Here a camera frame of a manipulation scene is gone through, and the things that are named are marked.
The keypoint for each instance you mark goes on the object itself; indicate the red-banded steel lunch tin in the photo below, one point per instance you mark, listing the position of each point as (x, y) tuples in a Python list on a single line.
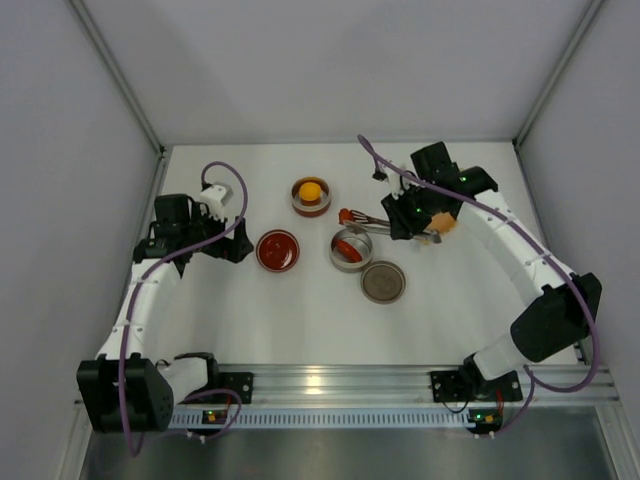
[(311, 210)]

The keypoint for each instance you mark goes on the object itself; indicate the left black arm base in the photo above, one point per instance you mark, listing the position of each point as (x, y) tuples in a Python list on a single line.
[(241, 382)]

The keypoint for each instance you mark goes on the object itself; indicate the beige-banded steel lunch tin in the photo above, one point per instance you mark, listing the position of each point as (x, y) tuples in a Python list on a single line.
[(361, 242)]

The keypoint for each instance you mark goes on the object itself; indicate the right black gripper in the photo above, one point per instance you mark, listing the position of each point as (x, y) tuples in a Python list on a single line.
[(400, 218)]

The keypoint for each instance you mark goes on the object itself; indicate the red sausage piece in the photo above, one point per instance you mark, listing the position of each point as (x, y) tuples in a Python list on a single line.
[(346, 216), (349, 253)]

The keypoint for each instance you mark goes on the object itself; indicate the slotted grey cable duct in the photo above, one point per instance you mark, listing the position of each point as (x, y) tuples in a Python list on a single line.
[(191, 418)]

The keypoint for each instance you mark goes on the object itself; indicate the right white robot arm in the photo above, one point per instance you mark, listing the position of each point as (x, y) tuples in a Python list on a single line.
[(560, 305)]

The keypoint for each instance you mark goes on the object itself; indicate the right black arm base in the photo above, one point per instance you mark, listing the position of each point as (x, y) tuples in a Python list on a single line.
[(465, 383)]

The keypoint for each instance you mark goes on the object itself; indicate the aluminium mounting rail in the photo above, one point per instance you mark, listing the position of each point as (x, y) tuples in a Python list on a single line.
[(340, 382)]

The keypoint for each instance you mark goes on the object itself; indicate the aluminium frame post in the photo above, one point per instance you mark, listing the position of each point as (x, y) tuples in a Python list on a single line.
[(104, 53), (577, 35)]

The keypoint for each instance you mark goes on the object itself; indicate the brown round lid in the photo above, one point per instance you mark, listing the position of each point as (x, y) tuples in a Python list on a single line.
[(383, 282)]

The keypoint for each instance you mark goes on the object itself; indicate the orange round food ball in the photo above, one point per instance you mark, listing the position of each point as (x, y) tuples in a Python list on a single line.
[(310, 192)]

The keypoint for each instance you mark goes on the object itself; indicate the metal tongs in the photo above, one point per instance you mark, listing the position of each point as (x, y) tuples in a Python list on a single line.
[(371, 225)]

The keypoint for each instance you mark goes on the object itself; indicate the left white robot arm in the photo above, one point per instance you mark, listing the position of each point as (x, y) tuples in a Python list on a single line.
[(134, 336)]

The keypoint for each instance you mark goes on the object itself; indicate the orange leaf-shaped woven tray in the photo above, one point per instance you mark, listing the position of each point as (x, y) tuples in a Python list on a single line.
[(440, 225)]

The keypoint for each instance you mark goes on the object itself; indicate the left aluminium frame post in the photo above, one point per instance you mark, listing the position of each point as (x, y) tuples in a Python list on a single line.
[(104, 53)]

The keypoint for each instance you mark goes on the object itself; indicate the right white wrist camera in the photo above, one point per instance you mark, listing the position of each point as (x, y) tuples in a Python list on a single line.
[(398, 184)]

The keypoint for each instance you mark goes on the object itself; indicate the right aluminium frame post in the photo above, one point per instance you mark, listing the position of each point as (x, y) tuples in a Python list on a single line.
[(577, 35)]

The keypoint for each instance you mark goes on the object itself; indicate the red round lid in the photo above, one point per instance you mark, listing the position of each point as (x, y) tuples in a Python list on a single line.
[(277, 251)]

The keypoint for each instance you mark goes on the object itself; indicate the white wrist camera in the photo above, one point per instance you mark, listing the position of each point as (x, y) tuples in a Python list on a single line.
[(398, 184), (215, 198)]

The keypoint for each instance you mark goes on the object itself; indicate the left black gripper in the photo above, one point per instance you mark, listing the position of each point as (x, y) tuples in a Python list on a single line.
[(220, 240)]

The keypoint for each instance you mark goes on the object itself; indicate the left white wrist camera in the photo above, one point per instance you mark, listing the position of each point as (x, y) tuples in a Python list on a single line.
[(215, 198)]

